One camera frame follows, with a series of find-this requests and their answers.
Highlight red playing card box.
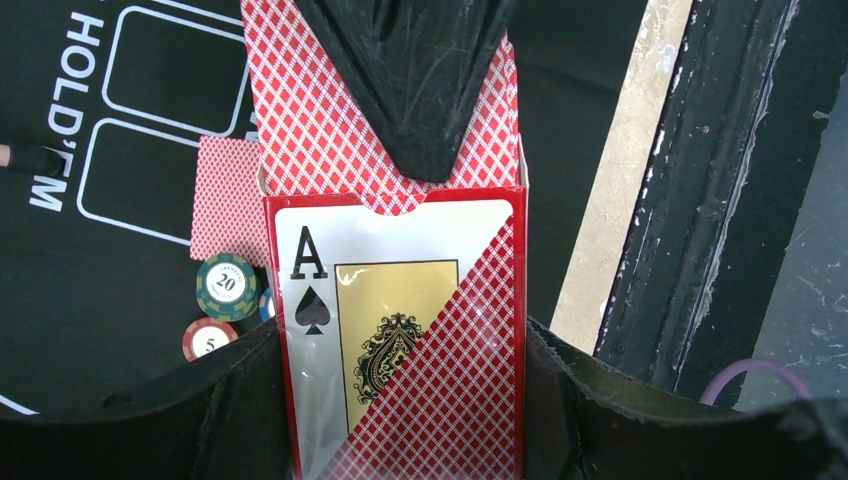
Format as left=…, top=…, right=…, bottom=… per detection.
left=263, top=151, right=528, bottom=479

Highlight blue chips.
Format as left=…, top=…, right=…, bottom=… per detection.
left=258, top=288, right=276, bottom=322

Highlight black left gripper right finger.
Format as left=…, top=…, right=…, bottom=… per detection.
left=525, top=319, right=847, bottom=479

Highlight red chips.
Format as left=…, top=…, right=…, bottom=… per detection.
left=182, top=317, right=239, bottom=362

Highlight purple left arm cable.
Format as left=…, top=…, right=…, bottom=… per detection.
left=698, top=358, right=814, bottom=407

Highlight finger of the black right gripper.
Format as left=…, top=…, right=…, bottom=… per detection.
left=297, top=0, right=515, bottom=183

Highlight black poker table mat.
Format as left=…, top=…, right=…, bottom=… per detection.
left=1, top=1, right=646, bottom=417

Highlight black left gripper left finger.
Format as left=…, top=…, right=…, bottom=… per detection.
left=1, top=322, right=291, bottom=479

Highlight aluminium mounting rail frame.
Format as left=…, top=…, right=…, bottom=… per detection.
left=594, top=1, right=847, bottom=411

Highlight green chips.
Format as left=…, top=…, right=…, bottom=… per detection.
left=195, top=253, right=260, bottom=322

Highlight red-backed playing card deck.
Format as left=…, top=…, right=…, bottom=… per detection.
left=241, top=1, right=520, bottom=215

